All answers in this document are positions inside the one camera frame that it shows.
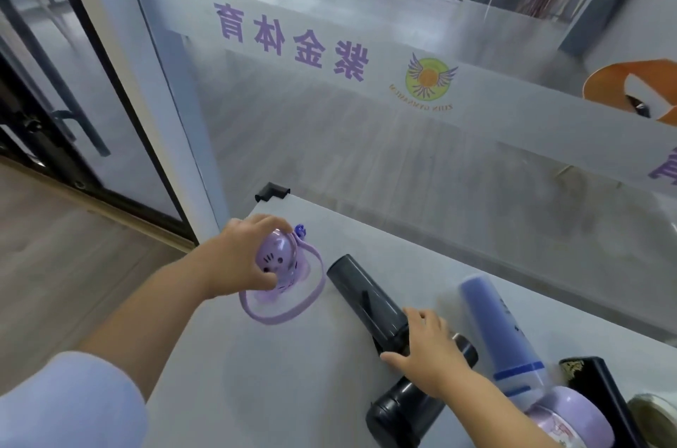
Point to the blue bottle with white cap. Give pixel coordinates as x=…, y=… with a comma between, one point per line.
x=497, y=331

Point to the orange chair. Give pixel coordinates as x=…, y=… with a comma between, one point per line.
x=608, y=82

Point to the person's left hand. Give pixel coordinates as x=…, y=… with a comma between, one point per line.
x=232, y=257

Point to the purple round jar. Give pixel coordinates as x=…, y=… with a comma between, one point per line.
x=568, y=418

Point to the black hair dryer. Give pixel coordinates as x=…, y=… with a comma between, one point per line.
x=370, y=299

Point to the glass partition with frosted band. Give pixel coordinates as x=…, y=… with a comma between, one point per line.
x=370, y=146

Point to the person's left forearm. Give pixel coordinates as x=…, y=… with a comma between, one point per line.
x=153, y=315

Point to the black box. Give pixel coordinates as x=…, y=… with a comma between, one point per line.
x=603, y=384

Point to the person's right forearm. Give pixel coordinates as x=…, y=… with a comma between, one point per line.
x=492, y=421

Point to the white sleeve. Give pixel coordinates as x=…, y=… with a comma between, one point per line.
x=63, y=405

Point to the black table corner guard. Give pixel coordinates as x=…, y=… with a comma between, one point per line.
x=271, y=191

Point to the person's right hand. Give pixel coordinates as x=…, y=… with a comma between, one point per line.
x=431, y=352

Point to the person's left thumb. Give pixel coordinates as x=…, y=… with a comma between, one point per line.
x=262, y=281

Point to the black door frame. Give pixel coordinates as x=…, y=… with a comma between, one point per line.
x=132, y=135

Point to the person's right thumb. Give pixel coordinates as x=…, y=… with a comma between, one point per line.
x=397, y=358

